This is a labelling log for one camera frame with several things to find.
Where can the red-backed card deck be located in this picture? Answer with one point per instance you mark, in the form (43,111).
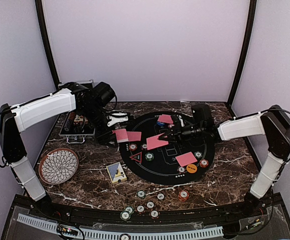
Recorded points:
(121,135)

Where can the gold blue card box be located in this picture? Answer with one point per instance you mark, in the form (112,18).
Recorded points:
(116,173)

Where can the red 5 chip stack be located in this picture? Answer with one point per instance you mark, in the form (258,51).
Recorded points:
(183,195)

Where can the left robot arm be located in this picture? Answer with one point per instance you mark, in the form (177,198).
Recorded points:
(87,102)

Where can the green 20 chips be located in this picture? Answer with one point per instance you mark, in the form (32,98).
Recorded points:
(198,154)
(149,156)

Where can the floral ceramic plate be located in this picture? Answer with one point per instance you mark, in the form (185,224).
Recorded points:
(58,166)

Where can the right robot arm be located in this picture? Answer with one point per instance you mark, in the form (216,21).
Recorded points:
(273,123)

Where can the fallen 100 chip on duct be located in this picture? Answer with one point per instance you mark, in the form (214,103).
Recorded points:
(124,236)

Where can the red card box in case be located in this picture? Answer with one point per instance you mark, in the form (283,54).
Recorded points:
(80,120)

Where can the dealt card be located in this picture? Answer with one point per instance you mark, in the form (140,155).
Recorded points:
(186,159)
(165,118)
(134,136)

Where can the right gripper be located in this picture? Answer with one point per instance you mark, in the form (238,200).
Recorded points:
(176,132)

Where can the black orange 100 chip stack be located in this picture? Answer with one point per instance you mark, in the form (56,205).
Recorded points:
(160,196)

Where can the purple chip roll in case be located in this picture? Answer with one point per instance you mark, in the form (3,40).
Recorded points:
(67,126)

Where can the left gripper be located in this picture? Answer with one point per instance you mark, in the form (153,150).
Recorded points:
(103,136)

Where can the red 5 chips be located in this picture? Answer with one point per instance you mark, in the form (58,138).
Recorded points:
(203,163)
(132,147)

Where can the orange chip roll in case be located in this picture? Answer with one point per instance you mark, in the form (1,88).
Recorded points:
(71,116)

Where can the orange big blind button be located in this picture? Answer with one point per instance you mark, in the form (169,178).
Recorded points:
(191,168)

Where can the black round poker mat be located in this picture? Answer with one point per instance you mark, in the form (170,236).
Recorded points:
(163,169)

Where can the fallen green 20 chip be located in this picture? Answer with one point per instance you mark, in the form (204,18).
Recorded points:
(129,209)
(125,215)

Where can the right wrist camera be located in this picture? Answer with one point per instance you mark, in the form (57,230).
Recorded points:
(181,121)

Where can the aluminium poker chip case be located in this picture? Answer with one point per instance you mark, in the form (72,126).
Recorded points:
(77,134)

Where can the red triangle all-in marker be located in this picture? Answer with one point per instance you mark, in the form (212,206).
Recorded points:
(137,157)

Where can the green 20 chip stack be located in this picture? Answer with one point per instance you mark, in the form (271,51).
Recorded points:
(141,194)

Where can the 100 chip on rail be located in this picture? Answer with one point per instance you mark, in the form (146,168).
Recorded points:
(140,209)

